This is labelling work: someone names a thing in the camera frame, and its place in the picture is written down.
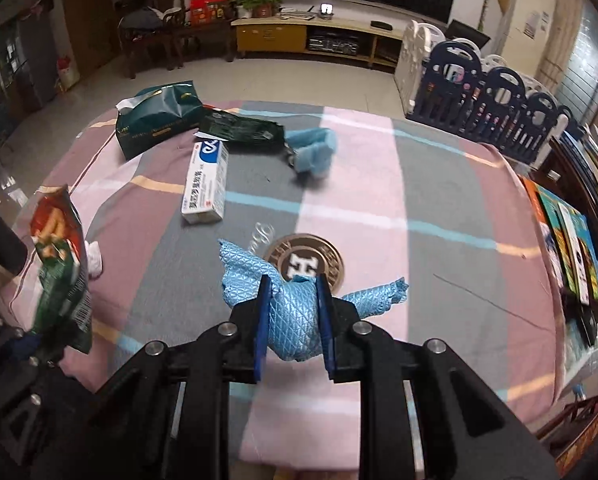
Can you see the crumpled white tissue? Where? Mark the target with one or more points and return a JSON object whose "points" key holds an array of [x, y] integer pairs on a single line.
{"points": [[93, 260]]}

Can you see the white baby fence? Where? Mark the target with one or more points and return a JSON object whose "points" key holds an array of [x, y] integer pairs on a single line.
{"points": [[414, 70]]}

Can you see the red gold patterned cloth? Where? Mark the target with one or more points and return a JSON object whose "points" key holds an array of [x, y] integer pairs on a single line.
{"points": [[586, 440]]}

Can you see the small white clock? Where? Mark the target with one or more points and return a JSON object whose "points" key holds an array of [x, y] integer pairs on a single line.
{"points": [[327, 9]]}

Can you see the row of picture books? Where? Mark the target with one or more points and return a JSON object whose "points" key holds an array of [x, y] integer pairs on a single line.
{"points": [[574, 245]]}

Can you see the red green snack bag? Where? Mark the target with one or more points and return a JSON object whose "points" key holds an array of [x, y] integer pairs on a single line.
{"points": [[59, 270]]}

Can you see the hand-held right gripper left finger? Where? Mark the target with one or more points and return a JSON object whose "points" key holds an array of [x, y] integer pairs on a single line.
{"points": [[261, 332]]}

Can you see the navy baby fence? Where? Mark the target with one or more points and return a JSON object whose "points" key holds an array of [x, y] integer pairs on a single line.
{"points": [[499, 105]]}

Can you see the black set-top box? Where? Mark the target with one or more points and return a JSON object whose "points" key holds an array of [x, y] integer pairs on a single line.
{"points": [[380, 24]]}

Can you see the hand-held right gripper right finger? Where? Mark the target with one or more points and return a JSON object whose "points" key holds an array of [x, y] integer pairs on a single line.
{"points": [[325, 332]]}

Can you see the red white bag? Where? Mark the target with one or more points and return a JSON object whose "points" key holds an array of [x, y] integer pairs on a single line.
{"points": [[68, 74]]}

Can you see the plaid tablecloth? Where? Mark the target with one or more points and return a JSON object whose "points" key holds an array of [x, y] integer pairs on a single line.
{"points": [[429, 185]]}

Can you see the dark green tissue pack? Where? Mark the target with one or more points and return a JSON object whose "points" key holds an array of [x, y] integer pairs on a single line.
{"points": [[154, 125]]}

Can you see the pile of books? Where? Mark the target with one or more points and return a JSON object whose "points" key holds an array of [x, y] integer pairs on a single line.
{"points": [[594, 160]]}

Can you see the blue textured cloth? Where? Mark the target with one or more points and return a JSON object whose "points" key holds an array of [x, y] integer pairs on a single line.
{"points": [[294, 310]]}

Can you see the white standing air conditioner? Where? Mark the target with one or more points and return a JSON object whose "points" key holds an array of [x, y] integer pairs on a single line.
{"points": [[529, 25]]}

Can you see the clear plastic piece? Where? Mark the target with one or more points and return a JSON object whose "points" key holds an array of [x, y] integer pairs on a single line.
{"points": [[260, 235]]}

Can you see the small blue toy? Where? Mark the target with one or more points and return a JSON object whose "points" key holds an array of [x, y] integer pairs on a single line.
{"points": [[579, 391]]}

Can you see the white blue medicine box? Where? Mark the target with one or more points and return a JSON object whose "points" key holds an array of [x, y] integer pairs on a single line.
{"points": [[204, 185]]}

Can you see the black monitor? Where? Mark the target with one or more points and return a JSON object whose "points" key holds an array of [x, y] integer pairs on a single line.
{"points": [[469, 35]]}

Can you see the wooden television cabinet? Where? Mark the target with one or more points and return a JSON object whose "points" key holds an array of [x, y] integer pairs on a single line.
{"points": [[269, 37]]}

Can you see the potted green plant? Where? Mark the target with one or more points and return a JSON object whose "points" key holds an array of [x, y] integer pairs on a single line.
{"points": [[259, 2]]}

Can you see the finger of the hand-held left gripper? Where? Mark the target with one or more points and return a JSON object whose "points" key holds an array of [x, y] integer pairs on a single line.
{"points": [[26, 347]]}

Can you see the round metal coaster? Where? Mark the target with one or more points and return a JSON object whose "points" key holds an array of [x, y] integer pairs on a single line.
{"points": [[321, 255]]}

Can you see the red gift box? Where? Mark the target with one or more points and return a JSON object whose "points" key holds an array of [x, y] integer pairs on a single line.
{"points": [[209, 10]]}

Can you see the dark green foil bag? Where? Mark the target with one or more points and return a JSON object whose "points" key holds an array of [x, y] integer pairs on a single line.
{"points": [[239, 130]]}

